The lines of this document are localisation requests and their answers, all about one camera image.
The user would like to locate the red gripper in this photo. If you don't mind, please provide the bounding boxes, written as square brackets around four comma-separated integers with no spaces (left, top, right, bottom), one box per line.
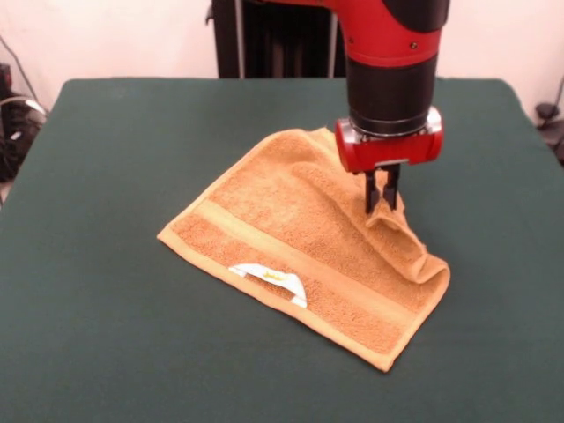
[334,105,445,216]

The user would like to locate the orange terry towel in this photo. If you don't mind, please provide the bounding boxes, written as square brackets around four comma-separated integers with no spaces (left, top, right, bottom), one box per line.
[156,126,451,375]

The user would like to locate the dark green table cloth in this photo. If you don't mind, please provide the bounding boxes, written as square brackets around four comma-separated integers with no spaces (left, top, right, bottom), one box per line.
[0,77,564,423]

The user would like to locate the black equipment with cables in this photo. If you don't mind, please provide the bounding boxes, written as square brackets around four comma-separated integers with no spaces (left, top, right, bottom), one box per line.
[0,61,48,182]

